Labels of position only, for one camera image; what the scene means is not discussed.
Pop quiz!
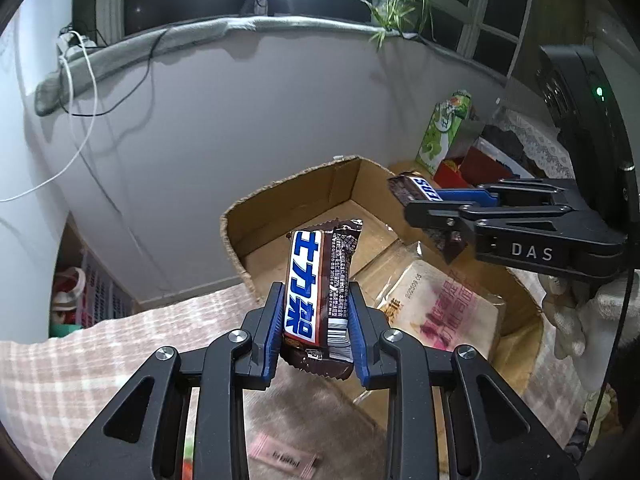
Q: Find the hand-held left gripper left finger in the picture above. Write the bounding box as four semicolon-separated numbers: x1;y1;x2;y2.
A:
52;281;286;480

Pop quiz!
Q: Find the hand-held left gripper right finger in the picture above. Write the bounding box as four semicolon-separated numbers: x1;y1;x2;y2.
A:
347;282;581;480

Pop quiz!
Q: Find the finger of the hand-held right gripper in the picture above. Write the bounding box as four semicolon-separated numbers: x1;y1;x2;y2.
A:
440;178;574;207
404;201;574;235

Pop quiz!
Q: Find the brown chocolate bar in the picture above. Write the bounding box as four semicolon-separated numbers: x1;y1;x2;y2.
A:
387;172;471;266
281;218;364;380

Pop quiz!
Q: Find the pink sachet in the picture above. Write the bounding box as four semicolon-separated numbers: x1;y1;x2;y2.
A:
248;432;321;477

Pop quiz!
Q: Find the cardboard box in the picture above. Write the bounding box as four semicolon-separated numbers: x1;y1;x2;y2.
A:
220;155;546;428

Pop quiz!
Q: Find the person's right hand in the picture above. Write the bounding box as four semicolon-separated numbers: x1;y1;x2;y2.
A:
540;272;640;395

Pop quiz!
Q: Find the red box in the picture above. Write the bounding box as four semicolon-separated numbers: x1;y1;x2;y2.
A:
432;137;521;188

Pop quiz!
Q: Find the grey paper bag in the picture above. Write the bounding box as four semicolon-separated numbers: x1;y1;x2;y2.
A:
450;121;488;161

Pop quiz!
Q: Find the white lace cloth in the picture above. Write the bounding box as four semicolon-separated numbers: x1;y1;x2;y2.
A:
482;107;576;181

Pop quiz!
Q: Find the green carton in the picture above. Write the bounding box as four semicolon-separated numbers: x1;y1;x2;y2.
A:
415;90;473;173

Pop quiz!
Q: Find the clear bread packet pink print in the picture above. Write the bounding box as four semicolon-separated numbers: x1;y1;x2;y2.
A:
372;257;508;361

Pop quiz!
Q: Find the checked tablecloth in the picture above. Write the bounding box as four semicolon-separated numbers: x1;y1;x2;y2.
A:
0;284;616;480

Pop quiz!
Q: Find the potted spider plant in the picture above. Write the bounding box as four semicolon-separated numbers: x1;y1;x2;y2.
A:
345;0;461;51

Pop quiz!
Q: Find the red white bag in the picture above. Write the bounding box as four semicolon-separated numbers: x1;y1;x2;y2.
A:
52;267;87;332

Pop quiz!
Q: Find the grey windowsill cloth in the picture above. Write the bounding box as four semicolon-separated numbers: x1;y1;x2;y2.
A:
34;15;506;117

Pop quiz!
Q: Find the white-framed window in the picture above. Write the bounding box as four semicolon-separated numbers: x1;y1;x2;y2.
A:
75;0;541;81

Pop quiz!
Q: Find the white power strip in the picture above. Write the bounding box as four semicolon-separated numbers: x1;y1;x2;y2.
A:
57;30;96;58

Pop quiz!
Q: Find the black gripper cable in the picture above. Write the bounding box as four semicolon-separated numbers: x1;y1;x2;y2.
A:
580;269;637;463

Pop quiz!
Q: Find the white cable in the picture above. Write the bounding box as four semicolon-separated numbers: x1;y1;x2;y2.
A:
0;30;99;203

